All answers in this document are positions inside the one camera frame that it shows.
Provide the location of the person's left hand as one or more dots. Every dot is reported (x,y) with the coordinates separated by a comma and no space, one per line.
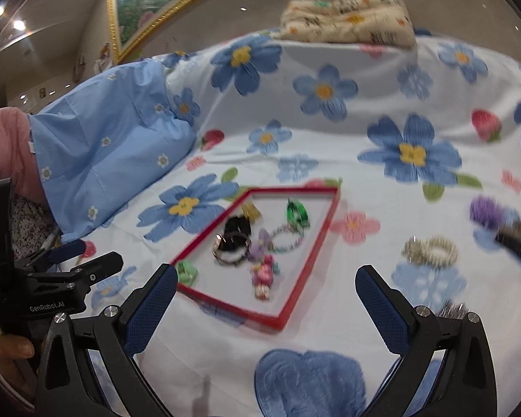
(13,347)

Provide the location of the pink quilt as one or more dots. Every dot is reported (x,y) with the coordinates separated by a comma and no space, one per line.
(8,152)

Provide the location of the yellow hair clip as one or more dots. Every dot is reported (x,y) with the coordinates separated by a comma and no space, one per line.
(252,212)

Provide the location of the gold framed painting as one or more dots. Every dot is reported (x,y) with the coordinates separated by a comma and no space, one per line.
(156,13)

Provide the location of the pink hair accessory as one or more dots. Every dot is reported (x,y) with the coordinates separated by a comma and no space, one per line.
(265,278)

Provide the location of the purple scrunchie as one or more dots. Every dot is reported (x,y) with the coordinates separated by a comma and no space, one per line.
(486,212)

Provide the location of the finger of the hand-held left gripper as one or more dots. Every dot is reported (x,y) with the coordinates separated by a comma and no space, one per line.
(65,249)
(102,267)

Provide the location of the red rimmed tray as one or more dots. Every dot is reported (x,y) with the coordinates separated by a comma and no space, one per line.
(299,278)

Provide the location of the small floral cloth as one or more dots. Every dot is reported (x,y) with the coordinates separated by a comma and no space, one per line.
(32,226)

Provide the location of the cream folded quilt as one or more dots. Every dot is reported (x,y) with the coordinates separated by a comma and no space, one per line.
(351,17)

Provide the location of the purple hair accessory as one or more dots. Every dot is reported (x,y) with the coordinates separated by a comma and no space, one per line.
(260,245)

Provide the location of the dark hair claw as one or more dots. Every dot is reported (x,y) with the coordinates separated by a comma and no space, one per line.
(514,241)

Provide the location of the black scrunchie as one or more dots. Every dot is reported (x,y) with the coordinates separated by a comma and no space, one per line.
(238,231)

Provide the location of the silver hair comb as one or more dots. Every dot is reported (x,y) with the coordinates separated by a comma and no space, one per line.
(452,309)

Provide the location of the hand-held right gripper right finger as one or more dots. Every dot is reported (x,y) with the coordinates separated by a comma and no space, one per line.
(380,308)

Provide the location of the light green hair clip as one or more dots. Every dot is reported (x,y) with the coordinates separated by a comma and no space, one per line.
(186,272)

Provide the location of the floral bed sheet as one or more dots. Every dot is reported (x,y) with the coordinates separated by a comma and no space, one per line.
(330,117)

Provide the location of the blue pillow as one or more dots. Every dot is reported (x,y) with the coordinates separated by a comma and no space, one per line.
(113,147)

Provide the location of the wristwatch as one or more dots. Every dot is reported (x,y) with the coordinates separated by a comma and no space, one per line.
(230,252)

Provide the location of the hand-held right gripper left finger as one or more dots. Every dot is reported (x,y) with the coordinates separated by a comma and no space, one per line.
(152,308)

